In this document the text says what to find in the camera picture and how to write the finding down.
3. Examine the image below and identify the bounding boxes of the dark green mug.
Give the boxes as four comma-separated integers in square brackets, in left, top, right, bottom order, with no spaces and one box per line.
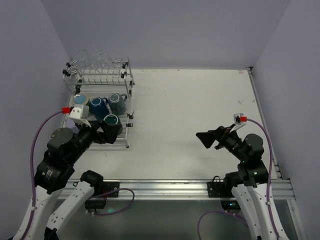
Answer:
[103,114,123,136]

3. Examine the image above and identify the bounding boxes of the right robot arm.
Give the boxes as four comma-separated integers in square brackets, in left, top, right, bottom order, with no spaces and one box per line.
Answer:
[196,125,288,240]

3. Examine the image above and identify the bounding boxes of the metal dish rack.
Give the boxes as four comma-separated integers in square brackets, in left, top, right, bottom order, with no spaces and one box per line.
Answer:
[62,57,135,148]

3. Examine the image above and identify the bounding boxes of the grey-blue mug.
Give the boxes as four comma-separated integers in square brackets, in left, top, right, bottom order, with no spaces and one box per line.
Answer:
[108,93,128,116]

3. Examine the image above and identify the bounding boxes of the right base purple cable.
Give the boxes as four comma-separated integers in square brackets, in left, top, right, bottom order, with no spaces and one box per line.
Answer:
[197,209,248,240]

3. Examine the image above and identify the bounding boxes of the blue mug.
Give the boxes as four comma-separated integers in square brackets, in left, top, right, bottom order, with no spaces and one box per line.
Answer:
[89,97,110,120]

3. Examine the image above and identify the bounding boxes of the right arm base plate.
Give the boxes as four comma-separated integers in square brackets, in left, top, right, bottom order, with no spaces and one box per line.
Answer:
[207,181,233,198]

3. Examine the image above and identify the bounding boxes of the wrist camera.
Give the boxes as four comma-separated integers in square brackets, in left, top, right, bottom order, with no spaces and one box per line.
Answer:
[68,104,91,127]
[232,113,246,131]

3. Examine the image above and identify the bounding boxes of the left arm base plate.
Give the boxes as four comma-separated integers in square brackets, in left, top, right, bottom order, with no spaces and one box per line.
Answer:
[93,181,120,196]

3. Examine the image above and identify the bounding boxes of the light blue cup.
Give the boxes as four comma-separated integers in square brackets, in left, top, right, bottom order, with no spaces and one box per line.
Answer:
[71,93,90,106]

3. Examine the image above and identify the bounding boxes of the lavender plastic cup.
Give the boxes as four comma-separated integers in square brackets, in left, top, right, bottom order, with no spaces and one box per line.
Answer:
[65,119,79,134]

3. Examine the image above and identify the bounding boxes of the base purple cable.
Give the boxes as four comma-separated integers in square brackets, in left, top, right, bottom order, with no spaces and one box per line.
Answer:
[86,187,135,216]
[197,209,248,240]

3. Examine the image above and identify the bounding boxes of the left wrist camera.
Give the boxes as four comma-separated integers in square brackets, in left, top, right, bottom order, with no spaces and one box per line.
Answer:
[68,104,91,127]

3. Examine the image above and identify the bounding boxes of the clear glass tumbler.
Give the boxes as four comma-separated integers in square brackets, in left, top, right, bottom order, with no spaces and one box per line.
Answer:
[75,49,93,70]
[94,50,112,69]

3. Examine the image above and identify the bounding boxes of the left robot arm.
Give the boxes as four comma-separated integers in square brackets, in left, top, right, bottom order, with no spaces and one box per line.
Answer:
[13,121,121,240]

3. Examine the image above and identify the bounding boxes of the aluminium mounting rail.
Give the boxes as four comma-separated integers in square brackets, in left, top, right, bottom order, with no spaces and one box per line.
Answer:
[57,177,297,201]

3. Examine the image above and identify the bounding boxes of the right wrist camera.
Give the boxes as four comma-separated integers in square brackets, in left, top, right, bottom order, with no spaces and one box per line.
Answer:
[232,113,246,131]

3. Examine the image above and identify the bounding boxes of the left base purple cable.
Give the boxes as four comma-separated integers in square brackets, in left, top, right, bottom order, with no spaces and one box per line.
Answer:
[86,187,135,216]

